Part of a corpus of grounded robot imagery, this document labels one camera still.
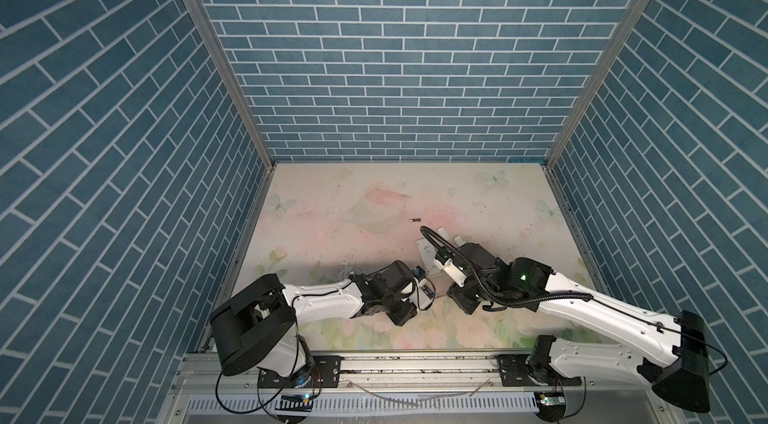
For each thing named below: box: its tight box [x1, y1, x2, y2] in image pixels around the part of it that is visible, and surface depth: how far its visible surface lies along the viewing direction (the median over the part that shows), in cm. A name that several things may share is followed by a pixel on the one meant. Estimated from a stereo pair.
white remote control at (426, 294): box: [417, 278, 437, 311], surface depth 87 cm
